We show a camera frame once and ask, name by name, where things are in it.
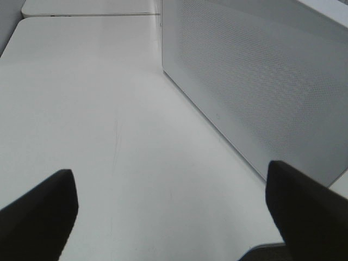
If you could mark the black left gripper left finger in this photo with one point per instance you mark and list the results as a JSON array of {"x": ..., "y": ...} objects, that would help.
[{"x": 37, "y": 225}]

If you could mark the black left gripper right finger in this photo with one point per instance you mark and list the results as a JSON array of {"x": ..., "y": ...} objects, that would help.
[{"x": 311, "y": 218}]

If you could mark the white microwave door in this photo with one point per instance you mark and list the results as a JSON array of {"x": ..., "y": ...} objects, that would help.
[{"x": 258, "y": 70}]

